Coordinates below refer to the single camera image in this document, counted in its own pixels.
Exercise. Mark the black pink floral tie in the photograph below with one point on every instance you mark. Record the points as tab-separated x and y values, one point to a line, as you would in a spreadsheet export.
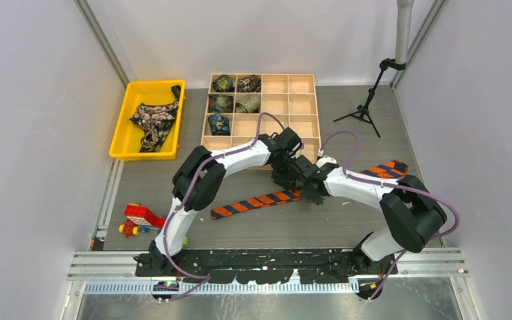
156	122

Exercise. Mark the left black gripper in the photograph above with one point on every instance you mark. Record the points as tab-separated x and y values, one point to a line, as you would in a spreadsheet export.
288	181

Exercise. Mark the yellow plastic bin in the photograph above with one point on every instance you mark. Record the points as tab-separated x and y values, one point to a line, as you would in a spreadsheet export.
126	141

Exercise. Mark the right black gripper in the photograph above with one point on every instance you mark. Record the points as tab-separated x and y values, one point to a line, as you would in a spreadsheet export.
316	199

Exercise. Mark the rolled blue gold tie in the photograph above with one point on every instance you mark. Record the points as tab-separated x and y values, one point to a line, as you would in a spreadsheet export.
220	104

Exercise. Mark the orange navy striped tie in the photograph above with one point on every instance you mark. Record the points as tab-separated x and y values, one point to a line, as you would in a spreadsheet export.
389	170

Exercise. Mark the rolled blue teal tie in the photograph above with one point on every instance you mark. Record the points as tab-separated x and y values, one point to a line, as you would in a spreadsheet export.
219	125

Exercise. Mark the black mini tripod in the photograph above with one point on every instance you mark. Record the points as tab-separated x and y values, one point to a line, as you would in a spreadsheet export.
362	112

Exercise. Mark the colourful toy car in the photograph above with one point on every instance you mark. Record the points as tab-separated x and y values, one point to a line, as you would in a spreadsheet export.
140	219

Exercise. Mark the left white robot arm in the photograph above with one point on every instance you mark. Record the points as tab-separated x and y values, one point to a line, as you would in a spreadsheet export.
197	181

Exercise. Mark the grey metal pole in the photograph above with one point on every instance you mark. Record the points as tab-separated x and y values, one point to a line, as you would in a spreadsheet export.
404	13

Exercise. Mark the wooden grid organizer box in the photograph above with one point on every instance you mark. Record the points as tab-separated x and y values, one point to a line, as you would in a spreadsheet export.
287	100

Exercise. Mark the rolled dark floral tie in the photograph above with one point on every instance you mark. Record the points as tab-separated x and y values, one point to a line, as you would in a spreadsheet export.
249	84

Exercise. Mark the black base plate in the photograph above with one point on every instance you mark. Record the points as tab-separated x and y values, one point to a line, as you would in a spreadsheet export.
262	266

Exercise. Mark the rolled beige paisley tie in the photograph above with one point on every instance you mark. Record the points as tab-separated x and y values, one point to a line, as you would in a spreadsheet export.
250	103

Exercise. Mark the rolled green paisley tie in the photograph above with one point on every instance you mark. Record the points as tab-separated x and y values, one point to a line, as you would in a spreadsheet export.
223	84

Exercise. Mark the aluminium front rail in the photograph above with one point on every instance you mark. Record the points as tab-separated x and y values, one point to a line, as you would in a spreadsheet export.
114	272

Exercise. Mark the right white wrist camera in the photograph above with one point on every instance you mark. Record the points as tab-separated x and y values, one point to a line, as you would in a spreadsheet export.
326	161

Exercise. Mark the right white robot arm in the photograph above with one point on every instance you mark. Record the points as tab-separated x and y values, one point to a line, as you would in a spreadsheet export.
412	216

